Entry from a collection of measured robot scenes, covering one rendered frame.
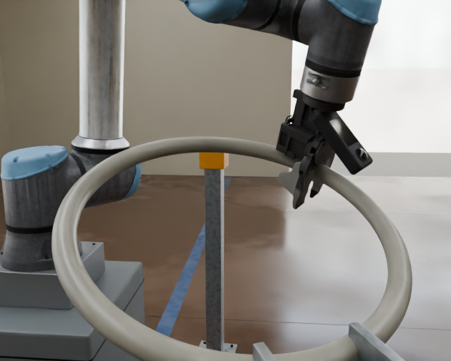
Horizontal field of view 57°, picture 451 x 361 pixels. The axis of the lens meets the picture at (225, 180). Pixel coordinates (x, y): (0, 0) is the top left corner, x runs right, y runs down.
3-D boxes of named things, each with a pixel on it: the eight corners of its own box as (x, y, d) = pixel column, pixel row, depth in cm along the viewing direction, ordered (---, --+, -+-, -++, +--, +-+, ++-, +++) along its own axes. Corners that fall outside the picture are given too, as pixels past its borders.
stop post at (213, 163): (237, 345, 227) (238, 147, 205) (230, 369, 207) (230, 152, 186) (201, 342, 230) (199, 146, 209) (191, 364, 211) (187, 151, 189)
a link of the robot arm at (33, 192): (-6, 218, 103) (-13, 147, 99) (60, 205, 116) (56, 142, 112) (21, 233, 93) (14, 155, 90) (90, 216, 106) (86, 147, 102)
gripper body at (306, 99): (296, 142, 81) (311, 82, 74) (335, 160, 77) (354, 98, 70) (273, 153, 76) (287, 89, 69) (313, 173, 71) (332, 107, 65)
